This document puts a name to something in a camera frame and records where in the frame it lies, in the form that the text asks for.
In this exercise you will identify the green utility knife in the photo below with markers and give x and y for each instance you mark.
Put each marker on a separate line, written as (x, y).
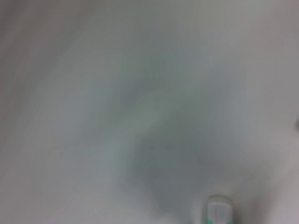
(218, 211)

